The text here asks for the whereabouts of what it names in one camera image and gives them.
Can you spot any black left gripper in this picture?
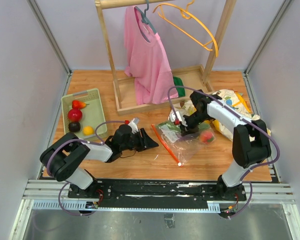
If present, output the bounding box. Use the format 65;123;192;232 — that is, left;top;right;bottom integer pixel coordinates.
121;128;159;153

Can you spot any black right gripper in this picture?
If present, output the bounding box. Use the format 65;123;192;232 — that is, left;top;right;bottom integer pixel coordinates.
179;111;210;137

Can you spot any clear zip top bag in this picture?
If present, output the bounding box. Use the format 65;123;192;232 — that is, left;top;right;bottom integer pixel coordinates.
151;123;216;167

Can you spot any yellow plush fruit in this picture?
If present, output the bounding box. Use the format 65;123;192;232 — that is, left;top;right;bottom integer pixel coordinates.
82;126;95;136

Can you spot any red plush fruit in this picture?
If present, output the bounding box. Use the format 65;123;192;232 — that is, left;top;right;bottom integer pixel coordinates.
67;108;83;122

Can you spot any purple plush eggplant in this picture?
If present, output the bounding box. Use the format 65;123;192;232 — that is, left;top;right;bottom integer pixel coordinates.
178;132;200;142

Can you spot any green plush vegetable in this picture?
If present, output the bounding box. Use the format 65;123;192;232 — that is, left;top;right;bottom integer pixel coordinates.
157;120;181;133

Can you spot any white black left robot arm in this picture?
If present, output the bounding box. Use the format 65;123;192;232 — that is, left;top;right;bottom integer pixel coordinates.
39;123;159;198

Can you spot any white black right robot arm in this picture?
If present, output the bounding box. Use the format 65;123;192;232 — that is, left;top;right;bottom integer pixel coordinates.
179;90;272;200

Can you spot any wooden clothes rack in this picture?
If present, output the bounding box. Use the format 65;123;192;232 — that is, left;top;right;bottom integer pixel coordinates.
95;0;236;116

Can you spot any green cloth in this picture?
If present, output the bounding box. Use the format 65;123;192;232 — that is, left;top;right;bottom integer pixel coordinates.
173;76;186;98

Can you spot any cartoon print children's garment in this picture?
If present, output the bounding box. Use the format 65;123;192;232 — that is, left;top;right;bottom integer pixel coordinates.
168;86;271;140

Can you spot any light green plastic basket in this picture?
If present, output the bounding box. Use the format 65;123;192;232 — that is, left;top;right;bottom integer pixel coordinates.
61;88;106;141

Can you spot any pink t-shirt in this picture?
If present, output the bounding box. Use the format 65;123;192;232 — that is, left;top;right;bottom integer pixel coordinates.
124;6;178;105

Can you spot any dark purple plush fruit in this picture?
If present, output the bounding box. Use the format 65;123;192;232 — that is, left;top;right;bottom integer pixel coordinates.
68;121;81;133

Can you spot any red orange plush pepper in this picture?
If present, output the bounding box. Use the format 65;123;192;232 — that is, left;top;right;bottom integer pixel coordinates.
72;100;87;110

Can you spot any yellow clothes hanger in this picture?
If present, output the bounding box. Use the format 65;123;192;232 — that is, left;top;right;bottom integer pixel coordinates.
152;0;219;57

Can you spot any grey clothes hanger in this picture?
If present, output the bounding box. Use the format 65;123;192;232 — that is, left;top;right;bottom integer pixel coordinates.
134;0;157;43

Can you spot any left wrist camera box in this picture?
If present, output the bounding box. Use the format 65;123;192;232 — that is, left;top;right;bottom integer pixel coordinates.
125;117;140;134

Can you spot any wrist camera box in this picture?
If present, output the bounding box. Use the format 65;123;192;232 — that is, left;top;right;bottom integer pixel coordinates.
169;111;188;127
125;117;140;134

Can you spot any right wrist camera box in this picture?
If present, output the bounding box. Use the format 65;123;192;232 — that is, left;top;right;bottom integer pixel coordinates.
169;111;188;127

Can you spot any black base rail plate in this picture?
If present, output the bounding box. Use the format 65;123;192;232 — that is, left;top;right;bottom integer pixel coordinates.
67;179;247;202

